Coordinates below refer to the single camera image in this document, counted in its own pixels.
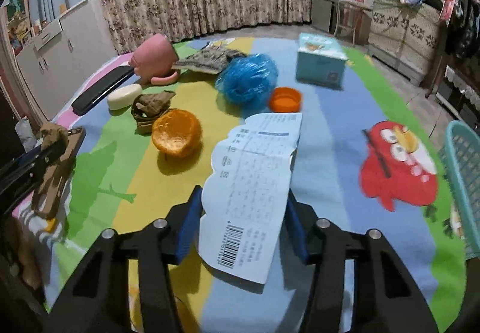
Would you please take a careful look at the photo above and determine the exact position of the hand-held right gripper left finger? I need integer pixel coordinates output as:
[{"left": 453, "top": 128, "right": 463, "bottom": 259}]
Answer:
[{"left": 49, "top": 185, "right": 205, "bottom": 333}]

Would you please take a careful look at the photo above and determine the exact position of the low shelf with lace cloth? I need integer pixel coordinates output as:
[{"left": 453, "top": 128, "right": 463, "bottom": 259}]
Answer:
[{"left": 435, "top": 63, "right": 480, "bottom": 124}]

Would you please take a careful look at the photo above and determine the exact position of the small orange round lid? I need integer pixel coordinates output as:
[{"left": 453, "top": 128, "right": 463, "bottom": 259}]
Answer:
[{"left": 268, "top": 87, "right": 302, "bottom": 113}]

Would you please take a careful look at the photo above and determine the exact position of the black phone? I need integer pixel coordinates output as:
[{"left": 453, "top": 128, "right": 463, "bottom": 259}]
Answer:
[{"left": 71, "top": 65, "right": 135, "bottom": 116}]

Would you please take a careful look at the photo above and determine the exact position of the orange white packet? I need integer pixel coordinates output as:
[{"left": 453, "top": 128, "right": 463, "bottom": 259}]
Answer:
[{"left": 198, "top": 112, "right": 303, "bottom": 285}]

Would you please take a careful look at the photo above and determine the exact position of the teal plastic basket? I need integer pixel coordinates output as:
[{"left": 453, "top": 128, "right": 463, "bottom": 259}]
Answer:
[{"left": 437, "top": 120, "right": 480, "bottom": 262}]

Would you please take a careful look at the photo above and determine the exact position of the cabinet with patterned cover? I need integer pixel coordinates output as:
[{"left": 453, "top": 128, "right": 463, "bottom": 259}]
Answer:
[{"left": 367, "top": 0, "right": 445, "bottom": 86}]

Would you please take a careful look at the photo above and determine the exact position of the blue mesh bath sponge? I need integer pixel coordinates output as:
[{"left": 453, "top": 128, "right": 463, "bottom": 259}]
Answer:
[{"left": 215, "top": 53, "right": 279, "bottom": 106}]

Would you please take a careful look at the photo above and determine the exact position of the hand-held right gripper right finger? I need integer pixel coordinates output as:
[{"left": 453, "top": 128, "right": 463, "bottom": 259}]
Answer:
[{"left": 283, "top": 192, "right": 439, "bottom": 333}]

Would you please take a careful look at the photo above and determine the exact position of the grey plastic bag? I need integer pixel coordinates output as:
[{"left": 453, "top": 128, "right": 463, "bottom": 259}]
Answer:
[{"left": 15, "top": 117, "right": 38, "bottom": 152}]

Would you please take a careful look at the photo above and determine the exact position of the pink mug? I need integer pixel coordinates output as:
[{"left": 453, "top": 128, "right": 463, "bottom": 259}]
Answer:
[{"left": 129, "top": 34, "right": 181, "bottom": 86}]

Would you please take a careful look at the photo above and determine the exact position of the pink hanging bag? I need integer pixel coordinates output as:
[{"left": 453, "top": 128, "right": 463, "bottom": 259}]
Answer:
[{"left": 439, "top": 0, "right": 456, "bottom": 22}]

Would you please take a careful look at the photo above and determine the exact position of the white cabinet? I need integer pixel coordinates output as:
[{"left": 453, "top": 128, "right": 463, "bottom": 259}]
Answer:
[{"left": 0, "top": 0, "right": 117, "bottom": 124}]

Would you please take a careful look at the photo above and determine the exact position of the light blue tissue box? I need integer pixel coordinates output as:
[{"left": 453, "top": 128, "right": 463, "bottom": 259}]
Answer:
[{"left": 295, "top": 33, "right": 347, "bottom": 90}]

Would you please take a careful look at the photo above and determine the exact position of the white soap bar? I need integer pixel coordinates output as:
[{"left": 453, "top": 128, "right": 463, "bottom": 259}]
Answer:
[{"left": 107, "top": 83, "right": 143, "bottom": 111}]

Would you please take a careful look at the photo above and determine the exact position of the row of hanging clothes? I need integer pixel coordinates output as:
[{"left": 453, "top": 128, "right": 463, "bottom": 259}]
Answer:
[{"left": 446, "top": 0, "right": 480, "bottom": 60}]

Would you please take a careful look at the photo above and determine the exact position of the cartoon bird tablecloth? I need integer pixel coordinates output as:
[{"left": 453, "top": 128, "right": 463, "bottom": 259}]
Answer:
[{"left": 11, "top": 37, "right": 469, "bottom": 333}]

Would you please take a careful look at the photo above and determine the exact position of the phone with brown case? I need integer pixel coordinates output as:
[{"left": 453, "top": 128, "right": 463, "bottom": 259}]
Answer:
[{"left": 30, "top": 127, "right": 87, "bottom": 220}]

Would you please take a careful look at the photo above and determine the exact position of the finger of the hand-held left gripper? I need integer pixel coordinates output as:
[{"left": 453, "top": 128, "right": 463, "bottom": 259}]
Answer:
[
  {"left": 0, "top": 170, "right": 47, "bottom": 214},
  {"left": 0, "top": 138, "right": 70, "bottom": 187}
]

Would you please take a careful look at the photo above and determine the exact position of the orange peel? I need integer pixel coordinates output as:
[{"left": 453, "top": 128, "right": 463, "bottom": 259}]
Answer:
[{"left": 151, "top": 109, "right": 202, "bottom": 158}]

